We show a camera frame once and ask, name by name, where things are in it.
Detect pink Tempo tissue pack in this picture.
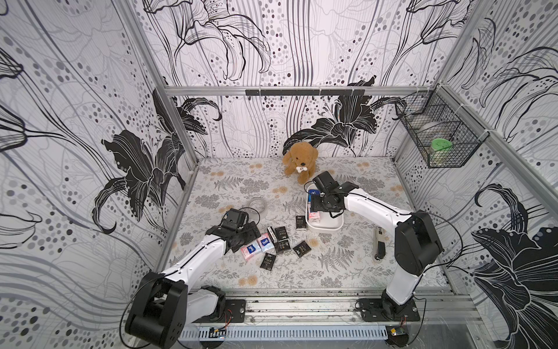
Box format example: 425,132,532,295
307,212,321,223

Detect pink tissue pack front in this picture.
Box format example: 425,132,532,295
241,242,262,261

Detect black Face tissue pack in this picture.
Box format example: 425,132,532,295
274,226,289,241

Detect blue Tempo tissue pack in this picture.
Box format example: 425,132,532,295
307,189,315,209

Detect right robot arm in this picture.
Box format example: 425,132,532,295
310,171,443,306

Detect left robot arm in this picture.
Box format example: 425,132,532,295
119,207,260,348

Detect white storage box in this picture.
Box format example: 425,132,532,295
305,185,344,234

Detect clear tape roll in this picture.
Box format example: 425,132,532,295
247,197,267,215

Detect black pack front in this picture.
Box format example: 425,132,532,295
260,252,277,271

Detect brown plush dog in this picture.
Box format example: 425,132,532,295
282,142,319,185

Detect black and silver stapler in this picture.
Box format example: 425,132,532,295
374,228,386,261

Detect green lidded container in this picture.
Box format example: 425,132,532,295
430,138,453,167

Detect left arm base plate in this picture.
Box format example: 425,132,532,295
195,299,246,324

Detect white cable duct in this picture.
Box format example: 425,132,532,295
179,324,388,342

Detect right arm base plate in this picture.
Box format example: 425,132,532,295
355,298,421,323

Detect black wire basket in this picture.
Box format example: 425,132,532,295
396,90,490,169

